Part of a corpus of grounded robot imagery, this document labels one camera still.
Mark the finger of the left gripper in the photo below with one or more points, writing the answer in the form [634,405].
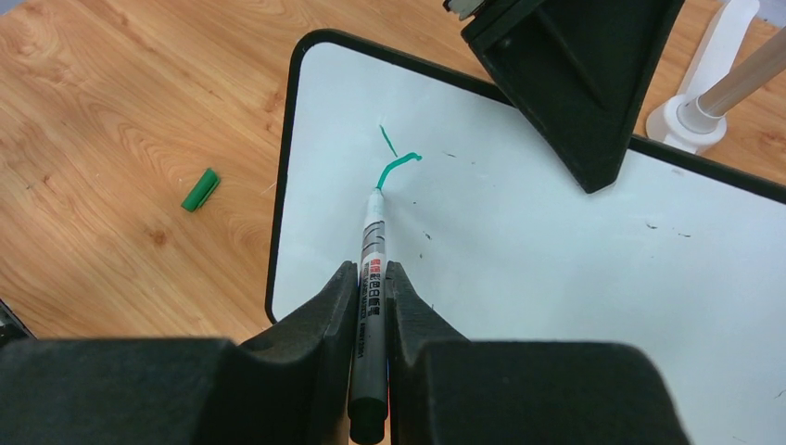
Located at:
[578,70]

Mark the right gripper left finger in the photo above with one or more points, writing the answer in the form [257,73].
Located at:
[287,385]

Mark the clothes rack pole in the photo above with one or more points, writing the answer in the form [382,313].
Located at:
[754,72]

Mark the white whiteboard black frame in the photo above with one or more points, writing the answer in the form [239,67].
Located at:
[680,256]

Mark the green marker cap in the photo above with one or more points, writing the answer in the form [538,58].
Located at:
[201,191]

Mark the white rack foot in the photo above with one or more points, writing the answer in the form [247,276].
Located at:
[681,121]

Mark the green whiteboard marker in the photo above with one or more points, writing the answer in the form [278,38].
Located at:
[368,406]

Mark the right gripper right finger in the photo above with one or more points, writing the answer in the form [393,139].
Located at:
[448,389]

